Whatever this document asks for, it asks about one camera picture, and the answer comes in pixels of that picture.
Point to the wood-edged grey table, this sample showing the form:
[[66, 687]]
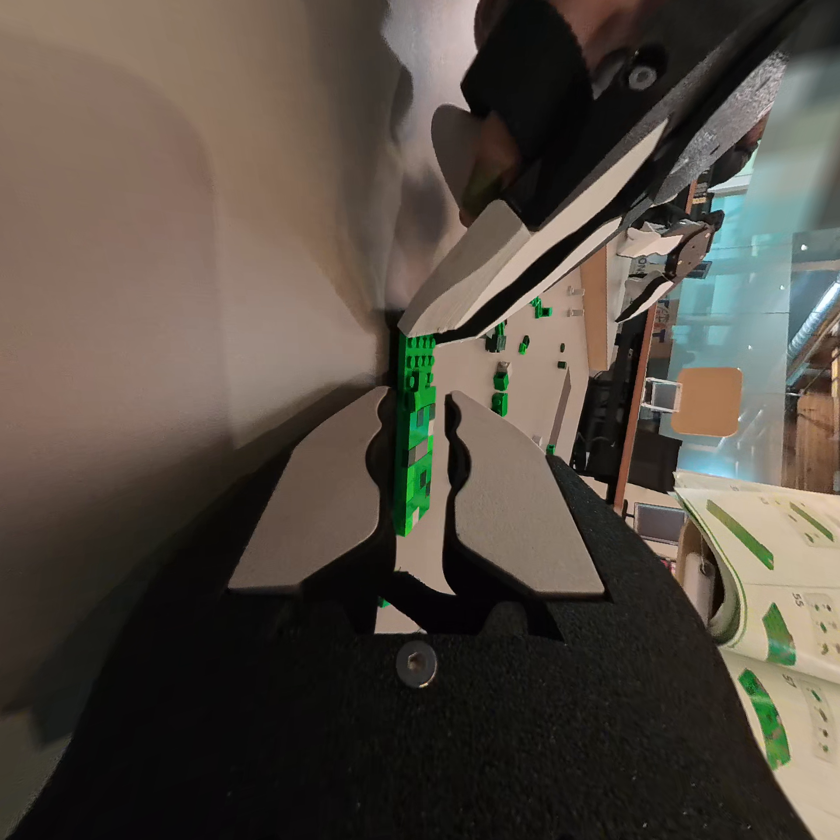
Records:
[[592, 308]]

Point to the brick instruction booklet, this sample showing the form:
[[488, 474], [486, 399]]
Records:
[[774, 590]]

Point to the person's left hand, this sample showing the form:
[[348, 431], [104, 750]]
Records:
[[495, 164]]

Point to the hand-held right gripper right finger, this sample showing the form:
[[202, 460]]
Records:
[[518, 518]]

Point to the green brick plate assembly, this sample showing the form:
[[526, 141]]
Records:
[[417, 426]]

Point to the spare hand-held gripper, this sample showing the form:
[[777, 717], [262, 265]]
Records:
[[689, 246]]

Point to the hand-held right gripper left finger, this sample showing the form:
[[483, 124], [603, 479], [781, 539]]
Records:
[[308, 512]]

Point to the scattered green toy bricks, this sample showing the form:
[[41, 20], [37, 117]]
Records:
[[500, 401]]

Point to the black tape strip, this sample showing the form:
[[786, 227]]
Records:
[[561, 407]]

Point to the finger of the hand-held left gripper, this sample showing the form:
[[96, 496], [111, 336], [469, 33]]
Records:
[[564, 269], [472, 262]]

